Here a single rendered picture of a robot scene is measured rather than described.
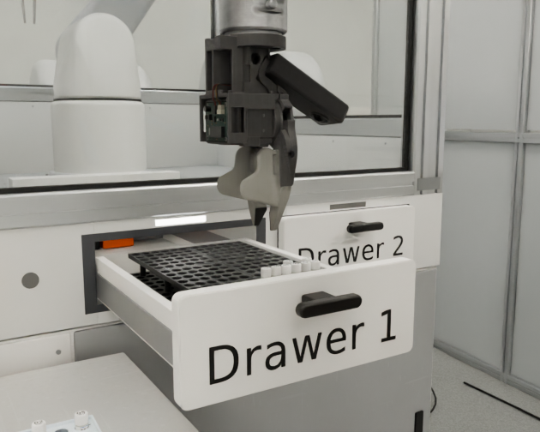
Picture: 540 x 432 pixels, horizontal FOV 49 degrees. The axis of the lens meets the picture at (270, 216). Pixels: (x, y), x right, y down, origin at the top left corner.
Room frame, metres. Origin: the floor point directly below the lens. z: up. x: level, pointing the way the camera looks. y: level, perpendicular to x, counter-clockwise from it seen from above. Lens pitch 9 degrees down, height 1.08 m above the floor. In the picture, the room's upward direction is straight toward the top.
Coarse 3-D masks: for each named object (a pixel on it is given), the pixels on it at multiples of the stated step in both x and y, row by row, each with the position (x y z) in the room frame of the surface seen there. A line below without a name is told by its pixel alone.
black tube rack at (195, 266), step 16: (144, 256) 0.80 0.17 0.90; (160, 256) 0.80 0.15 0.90; (176, 256) 0.80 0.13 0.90; (192, 256) 0.80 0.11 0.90; (208, 256) 0.80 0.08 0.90; (224, 256) 0.80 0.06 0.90; (240, 256) 0.80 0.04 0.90; (256, 256) 0.80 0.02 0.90; (272, 256) 0.80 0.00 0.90; (144, 272) 0.80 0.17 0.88; (160, 272) 0.72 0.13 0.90; (176, 272) 0.71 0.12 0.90; (192, 272) 0.72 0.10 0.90; (208, 272) 0.71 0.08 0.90; (224, 272) 0.72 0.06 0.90; (240, 272) 0.71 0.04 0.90; (256, 272) 0.71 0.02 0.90; (160, 288) 0.74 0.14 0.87; (176, 288) 0.74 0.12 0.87
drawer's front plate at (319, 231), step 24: (288, 216) 0.97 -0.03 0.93; (312, 216) 0.98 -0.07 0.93; (336, 216) 1.00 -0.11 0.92; (360, 216) 1.03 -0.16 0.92; (384, 216) 1.06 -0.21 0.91; (408, 216) 1.09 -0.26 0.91; (288, 240) 0.95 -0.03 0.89; (312, 240) 0.98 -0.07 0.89; (336, 240) 1.00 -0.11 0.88; (360, 240) 1.03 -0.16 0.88; (384, 240) 1.06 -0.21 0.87; (408, 240) 1.09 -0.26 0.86; (336, 264) 1.01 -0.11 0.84
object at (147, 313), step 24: (240, 240) 0.95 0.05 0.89; (96, 264) 0.82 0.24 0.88; (120, 264) 0.84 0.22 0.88; (120, 288) 0.72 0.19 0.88; (144, 288) 0.66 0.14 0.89; (120, 312) 0.72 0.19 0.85; (144, 312) 0.64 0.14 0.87; (168, 312) 0.59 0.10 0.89; (144, 336) 0.64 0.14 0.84; (168, 336) 0.58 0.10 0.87; (168, 360) 0.58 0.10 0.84
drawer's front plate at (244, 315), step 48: (240, 288) 0.55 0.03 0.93; (288, 288) 0.57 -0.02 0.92; (336, 288) 0.60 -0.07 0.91; (384, 288) 0.64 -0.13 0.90; (192, 336) 0.52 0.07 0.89; (240, 336) 0.54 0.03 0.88; (288, 336) 0.57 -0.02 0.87; (336, 336) 0.60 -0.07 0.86; (384, 336) 0.64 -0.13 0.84; (192, 384) 0.52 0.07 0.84; (240, 384) 0.54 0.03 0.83
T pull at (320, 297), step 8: (304, 296) 0.58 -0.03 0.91; (312, 296) 0.57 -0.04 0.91; (320, 296) 0.57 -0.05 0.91; (328, 296) 0.57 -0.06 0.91; (336, 296) 0.57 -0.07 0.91; (344, 296) 0.57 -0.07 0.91; (352, 296) 0.57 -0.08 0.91; (304, 304) 0.54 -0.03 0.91; (312, 304) 0.55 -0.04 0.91; (320, 304) 0.55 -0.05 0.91; (328, 304) 0.55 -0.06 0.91; (336, 304) 0.56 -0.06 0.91; (344, 304) 0.56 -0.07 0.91; (352, 304) 0.57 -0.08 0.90; (360, 304) 0.57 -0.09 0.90; (296, 312) 0.55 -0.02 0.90; (304, 312) 0.54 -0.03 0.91; (312, 312) 0.54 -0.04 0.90; (320, 312) 0.55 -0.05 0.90; (328, 312) 0.55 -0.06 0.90
